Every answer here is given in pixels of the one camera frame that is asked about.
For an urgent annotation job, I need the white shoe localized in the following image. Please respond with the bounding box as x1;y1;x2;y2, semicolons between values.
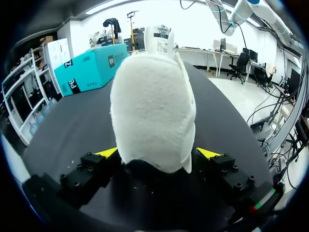
110;24;197;174

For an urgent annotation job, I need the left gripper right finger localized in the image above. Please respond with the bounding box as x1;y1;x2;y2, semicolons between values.
195;146;257;202

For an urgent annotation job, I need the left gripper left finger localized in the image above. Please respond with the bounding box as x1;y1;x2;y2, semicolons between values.
57;147;119;209

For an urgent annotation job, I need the teal box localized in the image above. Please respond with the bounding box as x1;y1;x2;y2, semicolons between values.
53;43;128;97

